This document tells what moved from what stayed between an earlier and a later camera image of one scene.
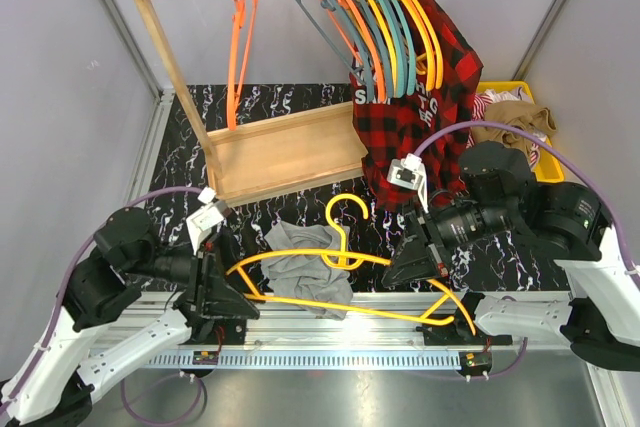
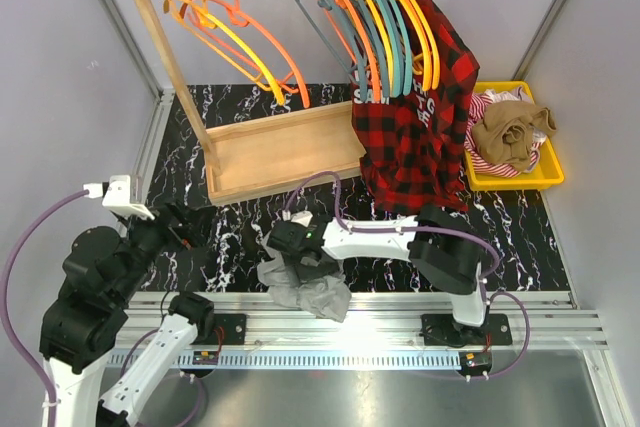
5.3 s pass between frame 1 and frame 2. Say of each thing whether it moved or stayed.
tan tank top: stayed
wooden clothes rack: stayed
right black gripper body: moved
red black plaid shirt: stayed
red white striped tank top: stayed
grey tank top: stayed
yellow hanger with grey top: moved
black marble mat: stayed
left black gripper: moved
